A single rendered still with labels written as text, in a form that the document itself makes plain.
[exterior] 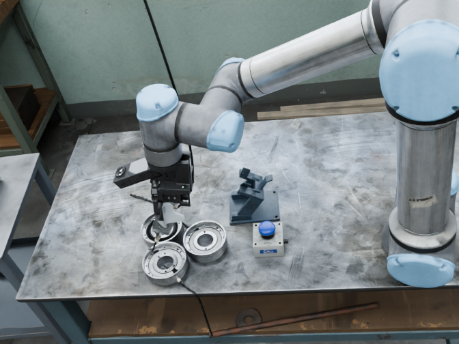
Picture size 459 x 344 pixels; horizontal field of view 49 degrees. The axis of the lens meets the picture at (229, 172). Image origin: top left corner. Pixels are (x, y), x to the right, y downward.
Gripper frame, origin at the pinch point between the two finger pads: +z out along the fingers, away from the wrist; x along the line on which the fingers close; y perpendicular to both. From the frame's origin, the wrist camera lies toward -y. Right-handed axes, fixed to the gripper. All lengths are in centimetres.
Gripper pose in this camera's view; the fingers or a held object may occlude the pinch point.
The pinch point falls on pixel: (163, 217)
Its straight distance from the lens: 116.9
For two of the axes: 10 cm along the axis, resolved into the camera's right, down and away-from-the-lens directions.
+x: 0.7, -7.2, 6.9
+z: 0.0, 6.9, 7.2
